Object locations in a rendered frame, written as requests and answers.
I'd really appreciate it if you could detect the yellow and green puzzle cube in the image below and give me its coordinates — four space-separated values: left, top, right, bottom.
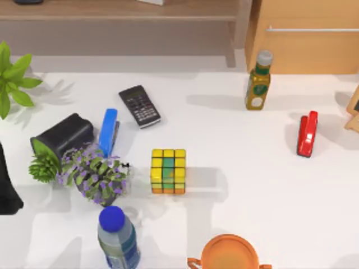
151 149 187 194

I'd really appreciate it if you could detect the black calculator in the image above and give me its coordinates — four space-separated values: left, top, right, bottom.
118 85 162 129

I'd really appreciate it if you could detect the blue stapler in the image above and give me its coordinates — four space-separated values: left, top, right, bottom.
98 108 121 158

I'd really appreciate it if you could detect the purple flowering plant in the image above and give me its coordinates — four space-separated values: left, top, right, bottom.
57 146 132 207

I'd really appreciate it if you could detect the yellow bottle with grey cap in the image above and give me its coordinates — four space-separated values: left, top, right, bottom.
245 50 274 111

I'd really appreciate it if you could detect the black plant pot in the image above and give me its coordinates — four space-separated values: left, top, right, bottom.
28 113 94 184

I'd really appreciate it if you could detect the clear bottle with blue cap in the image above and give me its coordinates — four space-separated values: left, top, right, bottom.
97 206 141 269

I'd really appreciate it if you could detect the wooden open shelf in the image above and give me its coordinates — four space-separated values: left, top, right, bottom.
0 0 253 68

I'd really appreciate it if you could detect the red stapler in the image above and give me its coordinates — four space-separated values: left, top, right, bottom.
297 110 319 158

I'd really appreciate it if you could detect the orange trophy cup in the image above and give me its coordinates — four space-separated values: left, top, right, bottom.
187 234 272 269

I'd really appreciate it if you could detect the wooden cupboard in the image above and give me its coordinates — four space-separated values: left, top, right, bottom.
244 0 359 75

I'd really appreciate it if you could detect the green leafy plant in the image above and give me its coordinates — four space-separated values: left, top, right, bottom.
0 41 43 120

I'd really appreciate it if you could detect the long metal handle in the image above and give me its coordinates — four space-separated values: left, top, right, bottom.
265 25 359 33

